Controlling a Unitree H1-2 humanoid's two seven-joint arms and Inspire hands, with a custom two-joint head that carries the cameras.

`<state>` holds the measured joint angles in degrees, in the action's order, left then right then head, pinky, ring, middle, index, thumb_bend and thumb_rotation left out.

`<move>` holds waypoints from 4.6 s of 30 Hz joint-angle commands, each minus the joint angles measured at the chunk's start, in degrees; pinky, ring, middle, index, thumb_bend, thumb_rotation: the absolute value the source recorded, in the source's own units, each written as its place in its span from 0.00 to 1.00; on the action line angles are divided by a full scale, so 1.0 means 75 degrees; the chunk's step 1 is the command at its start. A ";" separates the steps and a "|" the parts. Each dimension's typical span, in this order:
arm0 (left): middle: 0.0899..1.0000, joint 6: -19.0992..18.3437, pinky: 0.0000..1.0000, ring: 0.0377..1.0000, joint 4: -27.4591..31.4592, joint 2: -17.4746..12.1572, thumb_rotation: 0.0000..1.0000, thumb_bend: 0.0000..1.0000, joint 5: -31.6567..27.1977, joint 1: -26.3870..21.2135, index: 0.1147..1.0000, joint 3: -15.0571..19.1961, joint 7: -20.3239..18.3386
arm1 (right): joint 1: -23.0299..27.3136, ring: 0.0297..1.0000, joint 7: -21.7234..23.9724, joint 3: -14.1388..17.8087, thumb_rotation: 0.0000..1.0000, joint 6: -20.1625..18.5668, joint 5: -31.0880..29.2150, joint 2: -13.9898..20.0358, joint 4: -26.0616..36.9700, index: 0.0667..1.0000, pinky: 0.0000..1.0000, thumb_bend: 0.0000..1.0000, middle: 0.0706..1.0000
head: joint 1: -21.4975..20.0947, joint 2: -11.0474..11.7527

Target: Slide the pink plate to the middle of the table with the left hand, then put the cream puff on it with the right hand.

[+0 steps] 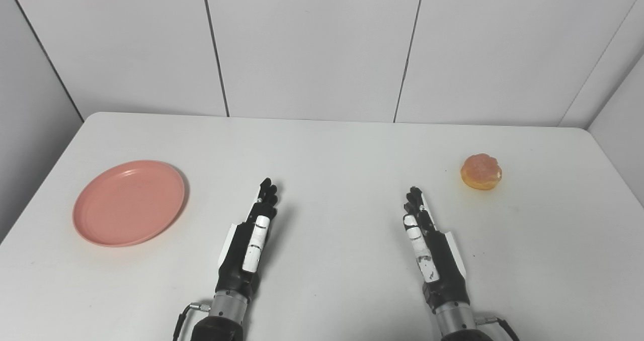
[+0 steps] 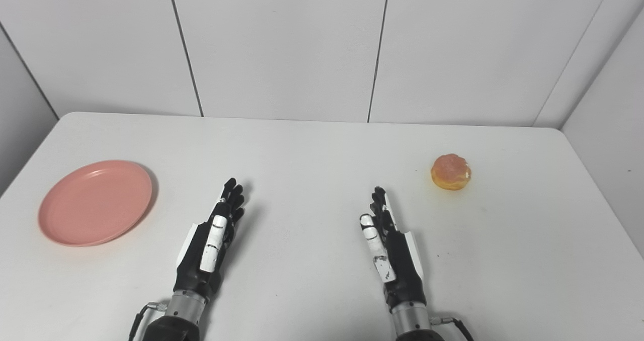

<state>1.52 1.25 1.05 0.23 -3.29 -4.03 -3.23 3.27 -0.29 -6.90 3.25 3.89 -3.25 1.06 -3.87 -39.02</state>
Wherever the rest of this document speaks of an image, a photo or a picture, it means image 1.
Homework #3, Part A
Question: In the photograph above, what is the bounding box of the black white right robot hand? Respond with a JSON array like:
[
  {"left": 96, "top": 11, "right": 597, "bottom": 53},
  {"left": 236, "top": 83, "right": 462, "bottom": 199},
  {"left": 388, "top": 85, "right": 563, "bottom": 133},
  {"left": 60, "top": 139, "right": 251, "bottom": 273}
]
[{"left": 403, "top": 186, "right": 471, "bottom": 311}]

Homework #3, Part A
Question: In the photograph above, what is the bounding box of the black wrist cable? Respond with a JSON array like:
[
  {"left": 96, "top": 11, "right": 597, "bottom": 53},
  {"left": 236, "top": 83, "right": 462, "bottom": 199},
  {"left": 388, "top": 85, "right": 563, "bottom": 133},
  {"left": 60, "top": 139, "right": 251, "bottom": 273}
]
[
  {"left": 475, "top": 315, "right": 520, "bottom": 341},
  {"left": 173, "top": 303, "right": 211, "bottom": 341}
]

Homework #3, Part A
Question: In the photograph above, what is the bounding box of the golden cream puff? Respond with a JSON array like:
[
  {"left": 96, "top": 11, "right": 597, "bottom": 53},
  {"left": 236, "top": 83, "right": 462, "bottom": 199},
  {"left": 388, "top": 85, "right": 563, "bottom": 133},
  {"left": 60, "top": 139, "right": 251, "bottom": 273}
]
[{"left": 460, "top": 153, "right": 503, "bottom": 191}]

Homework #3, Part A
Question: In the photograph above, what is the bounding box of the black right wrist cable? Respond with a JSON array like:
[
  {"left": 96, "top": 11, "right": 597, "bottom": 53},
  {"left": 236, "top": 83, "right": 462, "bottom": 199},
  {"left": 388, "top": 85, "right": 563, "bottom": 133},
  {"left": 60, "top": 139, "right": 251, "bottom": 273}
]
[{"left": 475, "top": 315, "right": 520, "bottom": 341}]

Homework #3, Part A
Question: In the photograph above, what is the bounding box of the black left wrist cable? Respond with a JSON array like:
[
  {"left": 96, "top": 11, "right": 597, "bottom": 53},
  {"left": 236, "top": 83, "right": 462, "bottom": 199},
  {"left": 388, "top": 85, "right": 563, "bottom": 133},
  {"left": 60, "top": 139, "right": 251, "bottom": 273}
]
[{"left": 173, "top": 303, "right": 211, "bottom": 341}]

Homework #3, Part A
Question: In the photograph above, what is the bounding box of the pink round plate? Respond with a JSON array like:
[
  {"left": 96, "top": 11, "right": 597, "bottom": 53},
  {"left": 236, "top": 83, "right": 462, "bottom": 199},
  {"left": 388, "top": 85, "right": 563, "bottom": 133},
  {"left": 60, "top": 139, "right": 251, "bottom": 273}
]
[{"left": 72, "top": 160, "right": 186, "bottom": 247}]

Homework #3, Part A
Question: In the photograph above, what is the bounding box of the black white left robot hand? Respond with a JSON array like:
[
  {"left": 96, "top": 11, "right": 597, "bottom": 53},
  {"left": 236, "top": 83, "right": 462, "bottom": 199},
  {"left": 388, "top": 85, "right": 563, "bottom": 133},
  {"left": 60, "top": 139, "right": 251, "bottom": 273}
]
[{"left": 217, "top": 178, "right": 279, "bottom": 301}]

